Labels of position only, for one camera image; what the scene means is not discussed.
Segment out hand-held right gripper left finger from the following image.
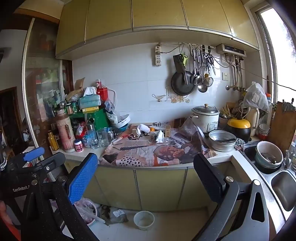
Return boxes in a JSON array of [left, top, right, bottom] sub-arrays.
[[50, 152, 100, 241]]

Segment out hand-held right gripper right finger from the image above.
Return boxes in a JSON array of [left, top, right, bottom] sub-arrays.
[[193, 153, 278, 241]]

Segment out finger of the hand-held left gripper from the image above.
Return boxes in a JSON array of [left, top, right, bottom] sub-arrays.
[[32, 152, 67, 178], [7, 146, 45, 173]]

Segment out yellow bottle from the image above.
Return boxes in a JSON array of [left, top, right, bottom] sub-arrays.
[[48, 130, 59, 151]]

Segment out pink thermos flask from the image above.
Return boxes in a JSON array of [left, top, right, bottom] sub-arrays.
[[55, 109, 77, 153]]

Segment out pink basin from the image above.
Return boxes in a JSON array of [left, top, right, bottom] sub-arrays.
[[74, 198, 97, 226]]

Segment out metal basin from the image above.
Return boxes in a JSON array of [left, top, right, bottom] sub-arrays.
[[208, 130, 237, 152]]

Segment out clear plastic water bottle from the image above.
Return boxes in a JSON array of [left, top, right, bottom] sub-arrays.
[[86, 122, 99, 149]]

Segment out clear glass cup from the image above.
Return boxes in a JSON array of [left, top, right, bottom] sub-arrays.
[[96, 127, 109, 147]]

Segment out grey dishcloth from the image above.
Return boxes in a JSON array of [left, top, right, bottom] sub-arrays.
[[234, 138, 245, 151]]

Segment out grey plastic bag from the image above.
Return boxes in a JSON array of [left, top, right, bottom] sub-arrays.
[[98, 205, 129, 226]]

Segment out black and yellow pot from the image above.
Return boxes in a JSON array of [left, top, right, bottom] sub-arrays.
[[227, 118, 251, 143]]

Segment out white rice cooker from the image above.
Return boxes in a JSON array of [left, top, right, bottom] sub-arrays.
[[191, 103, 220, 133]]

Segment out chopstick holder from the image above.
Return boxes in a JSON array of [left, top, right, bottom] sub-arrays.
[[218, 104, 232, 129]]

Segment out green box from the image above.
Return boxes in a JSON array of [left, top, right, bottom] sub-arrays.
[[69, 108, 110, 130]]

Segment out white bowl with scraps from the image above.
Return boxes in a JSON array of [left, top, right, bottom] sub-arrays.
[[254, 141, 284, 168]]

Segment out newspaper print tablecloth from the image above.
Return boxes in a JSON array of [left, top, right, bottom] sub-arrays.
[[99, 116, 218, 167]]

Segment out teal tissue pack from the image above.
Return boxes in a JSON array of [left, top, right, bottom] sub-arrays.
[[78, 87, 102, 109]]

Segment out white colander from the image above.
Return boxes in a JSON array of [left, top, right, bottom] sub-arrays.
[[115, 114, 131, 128]]

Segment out stack of small bowls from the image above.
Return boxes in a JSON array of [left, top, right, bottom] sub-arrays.
[[258, 123, 270, 141]]

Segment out glass door cabinet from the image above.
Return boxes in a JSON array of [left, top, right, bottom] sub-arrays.
[[22, 17, 74, 153]]

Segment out cream thermos jug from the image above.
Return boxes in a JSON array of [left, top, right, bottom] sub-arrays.
[[248, 108, 260, 137]]

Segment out brown paper bag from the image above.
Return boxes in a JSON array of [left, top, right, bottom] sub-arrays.
[[67, 77, 85, 100]]

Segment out stainless steel sink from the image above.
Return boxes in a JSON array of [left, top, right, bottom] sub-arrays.
[[240, 140, 296, 212]]

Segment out metal sink faucet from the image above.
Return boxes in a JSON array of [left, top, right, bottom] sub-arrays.
[[283, 149, 293, 168]]

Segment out red box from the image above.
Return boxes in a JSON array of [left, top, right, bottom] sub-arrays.
[[96, 79, 109, 107]]

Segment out metal ladle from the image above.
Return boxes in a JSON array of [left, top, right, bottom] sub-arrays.
[[198, 50, 208, 93]]

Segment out wooden cutting board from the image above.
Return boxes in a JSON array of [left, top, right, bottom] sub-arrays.
[[268, 101, 296, 146]]

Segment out white plastic bag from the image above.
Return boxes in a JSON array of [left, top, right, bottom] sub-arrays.
[[242, 82, 270, 114]]

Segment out hanging black frying pan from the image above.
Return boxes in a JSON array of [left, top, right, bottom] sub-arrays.
[[171, 71, 196, 96]]

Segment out metal serving spoon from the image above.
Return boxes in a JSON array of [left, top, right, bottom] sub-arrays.
[[192, 49, 200, 85]]

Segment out kitchen scissors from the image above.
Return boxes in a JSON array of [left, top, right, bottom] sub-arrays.
[[206, 53, 216, 76]]

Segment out white power strip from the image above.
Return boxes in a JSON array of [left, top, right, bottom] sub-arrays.
[[154, 46, 162, 67]]

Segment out white water heater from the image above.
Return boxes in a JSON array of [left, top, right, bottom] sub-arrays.
[[216, 43, 247, 57]]

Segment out window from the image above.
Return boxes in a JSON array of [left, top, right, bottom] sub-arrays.
[[254, 5, 296, 105]]

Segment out metal wall faucet pipes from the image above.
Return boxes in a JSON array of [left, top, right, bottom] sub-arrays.
[[226, 58, 245, 92]]

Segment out black cable line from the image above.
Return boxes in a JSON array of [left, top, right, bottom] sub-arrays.
[[213, 54, 296, 92]]

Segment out metal hanging rail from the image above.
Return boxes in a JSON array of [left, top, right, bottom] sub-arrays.
[[158, 42, 214, 48]]

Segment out yellow wall cabinets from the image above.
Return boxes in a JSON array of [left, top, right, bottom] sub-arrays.
[[55, 0, 260, 61]]

